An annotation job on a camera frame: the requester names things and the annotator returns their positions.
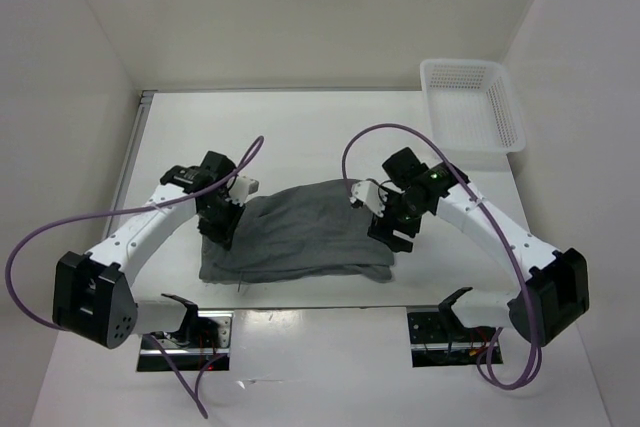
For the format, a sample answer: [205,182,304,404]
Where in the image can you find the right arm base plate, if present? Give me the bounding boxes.
[406,308,496,368]

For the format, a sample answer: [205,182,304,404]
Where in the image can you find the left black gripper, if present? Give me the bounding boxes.
[197,193,246,250]

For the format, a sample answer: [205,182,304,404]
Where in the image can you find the grey shorts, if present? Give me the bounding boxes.
[198,179,395,284]

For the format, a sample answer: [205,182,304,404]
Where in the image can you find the purple cable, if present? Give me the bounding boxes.
[341,122,544,391]
[4,135,266,421]

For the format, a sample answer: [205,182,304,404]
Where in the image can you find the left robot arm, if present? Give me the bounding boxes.
[52,152,259,349]

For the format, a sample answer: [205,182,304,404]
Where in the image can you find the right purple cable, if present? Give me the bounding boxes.
[341,122,544,391]

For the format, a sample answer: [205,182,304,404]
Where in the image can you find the white plastic basket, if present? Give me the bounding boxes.
[419,58,526,154]

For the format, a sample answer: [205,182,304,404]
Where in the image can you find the aluminium table edge rail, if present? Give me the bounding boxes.
[105,89,158,211]

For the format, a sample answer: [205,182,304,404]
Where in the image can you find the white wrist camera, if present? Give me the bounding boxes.
[349,180,388,217]
[226,176,259,206]

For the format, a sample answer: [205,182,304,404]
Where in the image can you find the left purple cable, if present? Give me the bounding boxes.
[4,135,266,421]

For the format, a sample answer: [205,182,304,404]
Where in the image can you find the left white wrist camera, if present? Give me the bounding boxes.
[226,176,259,206]

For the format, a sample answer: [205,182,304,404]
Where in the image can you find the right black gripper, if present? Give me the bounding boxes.
[367,184,427,253]

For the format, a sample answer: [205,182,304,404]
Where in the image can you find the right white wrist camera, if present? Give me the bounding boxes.
[349,180,388,217]

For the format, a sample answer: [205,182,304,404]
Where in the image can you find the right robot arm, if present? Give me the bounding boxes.
[350,148,590,347]

